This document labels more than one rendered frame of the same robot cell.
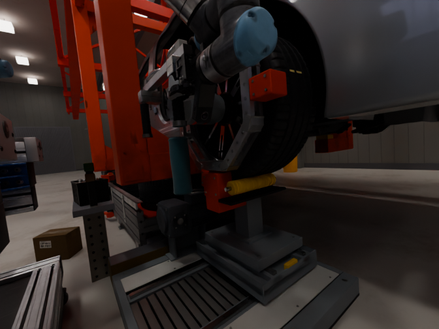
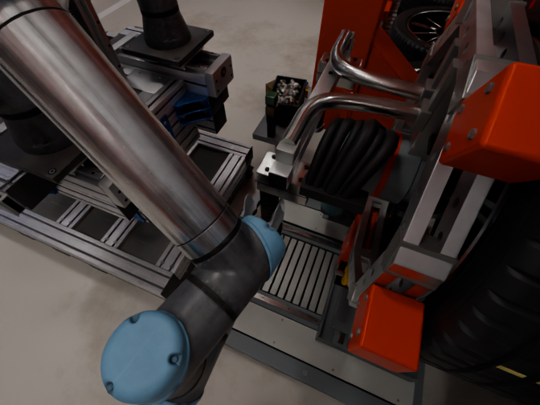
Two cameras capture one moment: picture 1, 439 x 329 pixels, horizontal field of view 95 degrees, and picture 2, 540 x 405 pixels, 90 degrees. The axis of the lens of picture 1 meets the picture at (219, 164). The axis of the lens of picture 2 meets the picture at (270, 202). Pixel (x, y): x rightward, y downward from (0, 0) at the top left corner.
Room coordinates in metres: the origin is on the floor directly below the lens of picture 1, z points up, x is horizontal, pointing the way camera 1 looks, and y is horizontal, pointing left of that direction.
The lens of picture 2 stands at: (0.47, -0.14, 1.28)
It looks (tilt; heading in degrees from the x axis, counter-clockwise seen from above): 57 degrees down; 58
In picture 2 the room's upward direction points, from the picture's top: straight up
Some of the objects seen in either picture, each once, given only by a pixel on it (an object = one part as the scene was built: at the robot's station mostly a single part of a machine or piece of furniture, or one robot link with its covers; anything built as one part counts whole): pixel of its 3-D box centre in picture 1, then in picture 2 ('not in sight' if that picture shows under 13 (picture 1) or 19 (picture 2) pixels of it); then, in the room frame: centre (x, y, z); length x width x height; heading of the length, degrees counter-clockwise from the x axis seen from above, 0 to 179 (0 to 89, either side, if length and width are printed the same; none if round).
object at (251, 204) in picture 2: (172, 86); (249, 204); (0.58, 0.11, 0.86); 0.09 x 0.03 x 0.06; 44
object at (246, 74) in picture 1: (210, 108); (407, 171); (0.90, 0.02, 0.85); 0.54 x 0.07 x 0.54; 35
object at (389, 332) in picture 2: (267, 86); (383, 327); (0.64, -0.17, 0.85); 0.09 x 0.08 x 0.07; 35
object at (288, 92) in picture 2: (90, 189); (286, 100); (1.09, 0.72, 0.51); 0.20 x 0.14 x 0.13; 43
